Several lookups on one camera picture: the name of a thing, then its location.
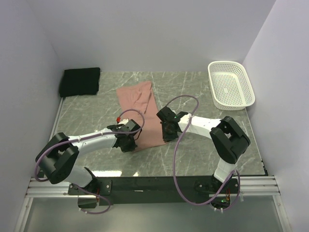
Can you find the folded black t-shirt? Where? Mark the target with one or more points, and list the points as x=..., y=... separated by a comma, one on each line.
x=79, y=82

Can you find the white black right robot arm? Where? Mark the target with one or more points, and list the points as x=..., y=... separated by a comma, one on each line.
x=227, y=136

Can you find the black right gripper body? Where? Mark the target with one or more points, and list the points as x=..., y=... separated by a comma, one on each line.
x=168, y=135

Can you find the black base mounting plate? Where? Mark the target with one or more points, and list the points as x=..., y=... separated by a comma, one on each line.
x=122, y=190

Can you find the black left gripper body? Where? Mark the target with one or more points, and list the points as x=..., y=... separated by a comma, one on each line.
x=130, y=146

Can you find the aluminium extrusion rail frame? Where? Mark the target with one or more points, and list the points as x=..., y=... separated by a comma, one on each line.
x=258, y=208

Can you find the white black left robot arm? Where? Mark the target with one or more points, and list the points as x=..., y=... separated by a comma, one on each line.
x=57, y=159

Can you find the white perforated plastic basket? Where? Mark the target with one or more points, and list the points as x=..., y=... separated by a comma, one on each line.
x=230, y=86

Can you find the pink graphic t-shirt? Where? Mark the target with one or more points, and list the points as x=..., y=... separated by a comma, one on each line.
x=141, y=97

